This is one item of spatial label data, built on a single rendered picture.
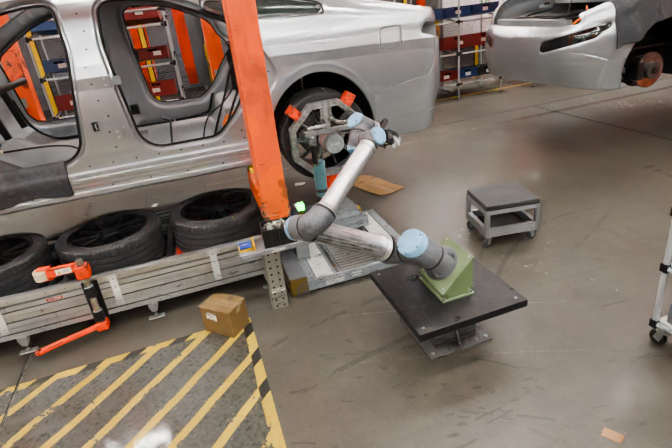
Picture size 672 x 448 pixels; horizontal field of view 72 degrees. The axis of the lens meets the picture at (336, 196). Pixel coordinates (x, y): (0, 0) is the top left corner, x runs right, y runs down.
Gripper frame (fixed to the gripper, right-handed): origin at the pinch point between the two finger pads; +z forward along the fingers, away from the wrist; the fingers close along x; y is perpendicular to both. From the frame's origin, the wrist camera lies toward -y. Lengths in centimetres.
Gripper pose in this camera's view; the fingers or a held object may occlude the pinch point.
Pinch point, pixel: (399, 141)
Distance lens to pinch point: 269.9
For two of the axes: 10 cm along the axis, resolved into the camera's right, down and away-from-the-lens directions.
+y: 0.1, 8.9, -4.6
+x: 6.6, -3.5, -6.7
